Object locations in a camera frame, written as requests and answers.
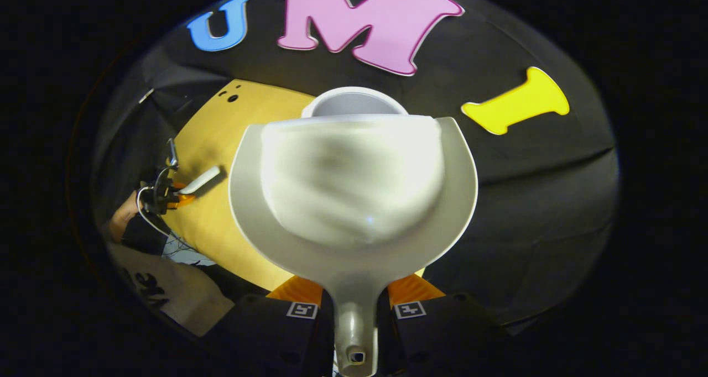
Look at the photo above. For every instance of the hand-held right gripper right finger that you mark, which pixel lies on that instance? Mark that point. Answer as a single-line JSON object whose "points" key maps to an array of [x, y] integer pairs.
{"points": [[442, 338]]}

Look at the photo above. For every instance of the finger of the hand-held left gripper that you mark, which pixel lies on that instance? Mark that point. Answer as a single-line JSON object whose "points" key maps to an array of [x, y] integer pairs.
{"points": [[181, 197]]}

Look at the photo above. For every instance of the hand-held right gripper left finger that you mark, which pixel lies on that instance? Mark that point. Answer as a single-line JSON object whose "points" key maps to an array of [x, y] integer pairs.
{"points": [[265, 338]]}

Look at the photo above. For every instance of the white dustpan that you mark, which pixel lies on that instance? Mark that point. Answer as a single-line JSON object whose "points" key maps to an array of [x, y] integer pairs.
{"points": [[354, 189]]}

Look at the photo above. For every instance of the white ribbed garbage bin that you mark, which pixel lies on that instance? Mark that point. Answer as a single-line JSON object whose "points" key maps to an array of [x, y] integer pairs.
{"points": [[354, 103]]}

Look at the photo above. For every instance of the yellow wooden desktop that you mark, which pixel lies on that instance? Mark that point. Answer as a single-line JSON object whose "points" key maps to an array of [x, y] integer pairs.
{"points": [[221, 134]]}

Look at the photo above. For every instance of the person's white printed shirt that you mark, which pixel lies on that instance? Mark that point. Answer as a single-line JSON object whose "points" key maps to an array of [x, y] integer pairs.
{"points": [[182, 294]]}

